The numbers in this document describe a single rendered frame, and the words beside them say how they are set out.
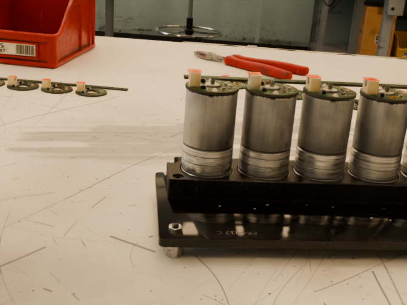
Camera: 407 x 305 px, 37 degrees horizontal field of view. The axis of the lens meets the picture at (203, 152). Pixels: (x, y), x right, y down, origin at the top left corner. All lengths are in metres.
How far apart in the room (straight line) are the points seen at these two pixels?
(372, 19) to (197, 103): 4.13
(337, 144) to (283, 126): 0.03
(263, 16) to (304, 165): 4.43
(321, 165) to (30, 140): 0.19
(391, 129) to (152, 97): 0.24
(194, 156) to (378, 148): 0.09
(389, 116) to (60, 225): 0.16
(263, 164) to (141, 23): 4.49
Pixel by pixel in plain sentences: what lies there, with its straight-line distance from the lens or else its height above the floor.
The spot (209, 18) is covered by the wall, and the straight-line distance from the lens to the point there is 4.72.
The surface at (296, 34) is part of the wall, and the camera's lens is 4.76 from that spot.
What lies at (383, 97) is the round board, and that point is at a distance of 0.30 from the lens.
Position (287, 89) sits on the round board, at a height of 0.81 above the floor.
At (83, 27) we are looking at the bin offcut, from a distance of 0.65.
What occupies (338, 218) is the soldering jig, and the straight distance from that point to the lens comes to 0.29.
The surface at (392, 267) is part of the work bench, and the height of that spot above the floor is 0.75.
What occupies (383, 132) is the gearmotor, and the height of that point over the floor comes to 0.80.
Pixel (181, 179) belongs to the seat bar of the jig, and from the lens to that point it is 0.28.
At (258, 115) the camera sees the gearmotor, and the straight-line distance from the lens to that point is 0.28.
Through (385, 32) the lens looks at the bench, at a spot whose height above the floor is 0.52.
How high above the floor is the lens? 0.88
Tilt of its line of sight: 20 degrees down
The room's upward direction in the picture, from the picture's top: 4 degrees clockwise
